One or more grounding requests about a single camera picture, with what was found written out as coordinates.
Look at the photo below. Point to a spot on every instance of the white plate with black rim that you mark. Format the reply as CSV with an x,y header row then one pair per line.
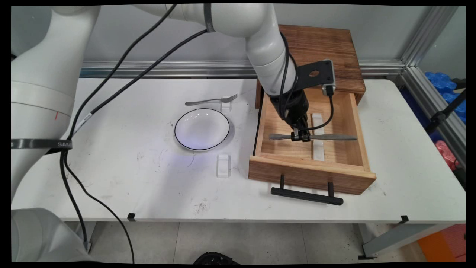
x,y
200,130

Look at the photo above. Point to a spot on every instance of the dark wooden cabinet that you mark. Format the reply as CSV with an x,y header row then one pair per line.
x,y
342,44

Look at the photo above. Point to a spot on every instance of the silver fork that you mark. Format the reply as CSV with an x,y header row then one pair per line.
x,y
200,101

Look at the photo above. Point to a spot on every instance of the red plastic bag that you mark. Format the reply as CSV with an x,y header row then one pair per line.
x,y
444,152

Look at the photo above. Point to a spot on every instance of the light wooden drawer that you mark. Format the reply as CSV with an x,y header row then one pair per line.
x,y
277,150

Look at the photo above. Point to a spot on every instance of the aluminium frame rail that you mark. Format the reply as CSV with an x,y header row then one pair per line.
x,y
208,69
431,100

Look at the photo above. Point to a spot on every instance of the grey table leg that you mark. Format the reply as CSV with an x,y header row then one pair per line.
x,y
91,230
394,240

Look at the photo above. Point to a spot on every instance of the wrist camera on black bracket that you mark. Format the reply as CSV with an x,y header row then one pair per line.
x,y
316,74

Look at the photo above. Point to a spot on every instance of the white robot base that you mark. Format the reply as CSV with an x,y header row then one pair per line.
x,y
33,238

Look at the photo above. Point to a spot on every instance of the black round object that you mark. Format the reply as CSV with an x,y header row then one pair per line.
x,y
215,258

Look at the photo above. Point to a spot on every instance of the orange box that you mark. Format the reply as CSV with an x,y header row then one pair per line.
x,y
446,245

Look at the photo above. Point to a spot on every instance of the white cutlery rest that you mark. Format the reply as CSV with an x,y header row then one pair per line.
x,y
223,167
316,118
318,152
226,107

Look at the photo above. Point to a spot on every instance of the silver table knife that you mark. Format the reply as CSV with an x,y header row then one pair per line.
x,y
334,137

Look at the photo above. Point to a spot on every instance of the black table edge clip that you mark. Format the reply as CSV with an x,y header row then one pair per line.
x,y
404,219
131,217

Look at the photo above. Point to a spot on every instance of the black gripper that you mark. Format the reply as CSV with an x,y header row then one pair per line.
x,y
292,106

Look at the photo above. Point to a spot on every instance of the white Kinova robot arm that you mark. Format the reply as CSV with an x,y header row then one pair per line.
x,y
264,41

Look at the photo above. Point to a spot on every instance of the aluminium frame post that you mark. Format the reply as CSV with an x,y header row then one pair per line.
x,y
427,33

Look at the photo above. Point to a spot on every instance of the blue foam sheet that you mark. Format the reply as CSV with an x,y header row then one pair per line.
x,y
440,82

